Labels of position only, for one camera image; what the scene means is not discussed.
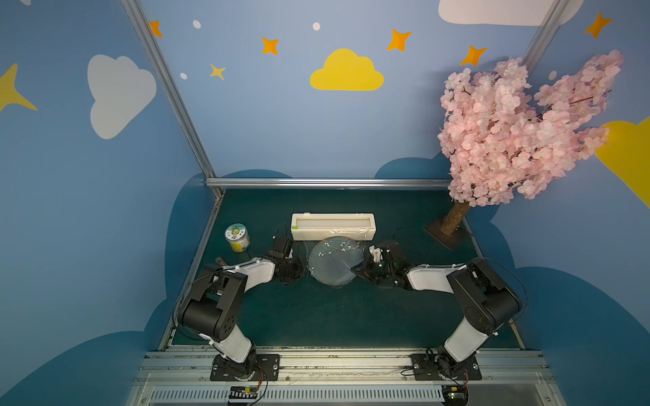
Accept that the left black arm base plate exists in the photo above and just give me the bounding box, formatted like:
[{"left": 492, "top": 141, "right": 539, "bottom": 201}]
[{"left": 209, "top": 354, "right": 281, "bottom": 382}]

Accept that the left small circuit board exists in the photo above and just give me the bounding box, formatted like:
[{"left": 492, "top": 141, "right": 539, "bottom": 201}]
[{"left": 228, "top": 387, "right": 258, "bottom": 404}]

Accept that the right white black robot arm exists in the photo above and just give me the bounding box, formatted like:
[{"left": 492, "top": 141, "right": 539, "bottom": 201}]
[{"left": 350, "top": 241, "right": 524, "bottom": 366}]

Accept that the right small circuit board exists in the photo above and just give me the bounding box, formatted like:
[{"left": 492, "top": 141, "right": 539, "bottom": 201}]
[{"left": 442, "top": 386, "right": 469, "bottom": 406}]

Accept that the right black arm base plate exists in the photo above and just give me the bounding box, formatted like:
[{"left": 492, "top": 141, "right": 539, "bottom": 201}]
[{"left": 410, "top": 353, "right": 482, "bottom": 382}]

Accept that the small circuit board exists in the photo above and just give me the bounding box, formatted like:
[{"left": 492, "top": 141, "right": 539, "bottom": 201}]
[
  {"left": 442, "top": 386, "right": 469, "bottom": 406},
  {"left": 228, "top": 387, "right": 258, "bottom": 404}
]

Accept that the round grey glass plate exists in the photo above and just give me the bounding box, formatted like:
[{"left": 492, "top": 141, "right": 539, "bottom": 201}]
[{"left": 307, "top": 237, "right": 364, "bottom": 287}]

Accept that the white plastic wrap dispenser box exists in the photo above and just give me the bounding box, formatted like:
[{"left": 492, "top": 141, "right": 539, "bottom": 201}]
[{"left": 289, "top": 212, "right": 377, "bottom": 241}]

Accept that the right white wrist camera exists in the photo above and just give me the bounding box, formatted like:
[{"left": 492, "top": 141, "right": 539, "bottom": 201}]
[{"left": 368, "top": 245, "right": 383, "bottom": 263}]

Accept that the aluminium front rail frame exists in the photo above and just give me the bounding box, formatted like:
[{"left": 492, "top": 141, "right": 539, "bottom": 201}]
[{"left": 126, "top": 347, "right": 565, "bottom": 405}]

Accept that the pink cherry blossom tree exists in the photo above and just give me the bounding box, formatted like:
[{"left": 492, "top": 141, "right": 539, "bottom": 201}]
[{"left": 438, "top": 50, "right": 624, "bottom": 234}]

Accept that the dark square tree base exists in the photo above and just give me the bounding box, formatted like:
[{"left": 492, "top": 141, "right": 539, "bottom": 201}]
[{"left": 424, "top": 218, "right": 473, "bottom": 250}]

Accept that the small yellow green-lidded jar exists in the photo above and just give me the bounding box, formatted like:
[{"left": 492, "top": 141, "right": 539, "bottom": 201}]
[{"left": 224, "top": 223, "right": 251, "bottom": 253}]

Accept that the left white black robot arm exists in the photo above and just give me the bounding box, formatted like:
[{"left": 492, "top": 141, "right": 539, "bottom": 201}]
[{"left": 174, "top": 237, "right": 305, "bottom": 365}]

